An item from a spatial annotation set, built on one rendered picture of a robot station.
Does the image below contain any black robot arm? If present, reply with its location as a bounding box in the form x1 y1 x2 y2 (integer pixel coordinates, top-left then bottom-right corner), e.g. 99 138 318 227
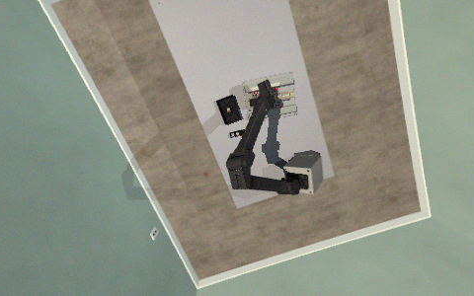
226 80 309 195

